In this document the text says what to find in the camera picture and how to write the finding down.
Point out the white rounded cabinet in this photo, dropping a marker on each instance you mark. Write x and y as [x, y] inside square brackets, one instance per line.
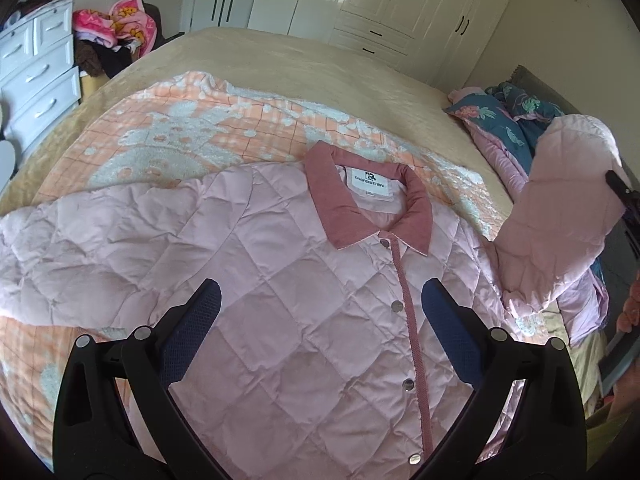
[9, 151]

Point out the beige bed sheet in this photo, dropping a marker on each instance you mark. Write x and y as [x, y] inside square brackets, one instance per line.
[298, 69]

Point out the orange patterned blanket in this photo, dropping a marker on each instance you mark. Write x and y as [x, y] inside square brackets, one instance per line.
[194, 124]

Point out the pink cartoon clothes pile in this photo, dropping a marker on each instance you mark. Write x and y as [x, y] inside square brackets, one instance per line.
[107, 43]

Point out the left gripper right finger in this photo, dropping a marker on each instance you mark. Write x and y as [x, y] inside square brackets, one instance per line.
[547, 436]

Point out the white wardrobe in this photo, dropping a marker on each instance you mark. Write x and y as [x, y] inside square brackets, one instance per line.
[437, 42]

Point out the blue floral pink quilt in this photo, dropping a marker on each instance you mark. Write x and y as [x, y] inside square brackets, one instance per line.
[505, 123]

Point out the pink quilted jacket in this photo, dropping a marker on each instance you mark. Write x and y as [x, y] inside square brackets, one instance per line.
[321, 363]

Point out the white drawer chest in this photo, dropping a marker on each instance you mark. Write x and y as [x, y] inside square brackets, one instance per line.
[39, 79]

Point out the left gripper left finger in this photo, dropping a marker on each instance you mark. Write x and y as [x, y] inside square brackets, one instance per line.
[93, 437]

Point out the grey headboard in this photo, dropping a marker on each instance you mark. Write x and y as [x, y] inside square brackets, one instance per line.
[558, 225]

